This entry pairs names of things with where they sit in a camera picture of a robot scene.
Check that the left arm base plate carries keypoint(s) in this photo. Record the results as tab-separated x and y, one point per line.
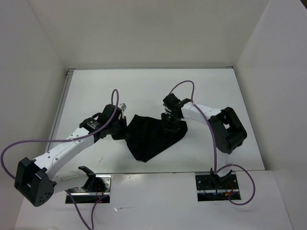
99	191

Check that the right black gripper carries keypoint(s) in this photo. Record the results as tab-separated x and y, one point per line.
166	125

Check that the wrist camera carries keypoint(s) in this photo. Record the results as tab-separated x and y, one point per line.
108	111
170	101

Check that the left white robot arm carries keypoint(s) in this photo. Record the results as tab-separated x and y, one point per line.
38	179

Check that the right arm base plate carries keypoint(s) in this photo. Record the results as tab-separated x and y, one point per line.
208	191

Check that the black skirt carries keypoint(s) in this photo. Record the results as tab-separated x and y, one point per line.
148	137

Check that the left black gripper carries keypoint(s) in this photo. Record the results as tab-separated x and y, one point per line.
124	134

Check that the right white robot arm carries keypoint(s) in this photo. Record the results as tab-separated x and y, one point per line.
226	129

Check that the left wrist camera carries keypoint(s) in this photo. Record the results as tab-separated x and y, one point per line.
108	111

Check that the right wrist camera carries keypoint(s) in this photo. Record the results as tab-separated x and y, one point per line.
170	101

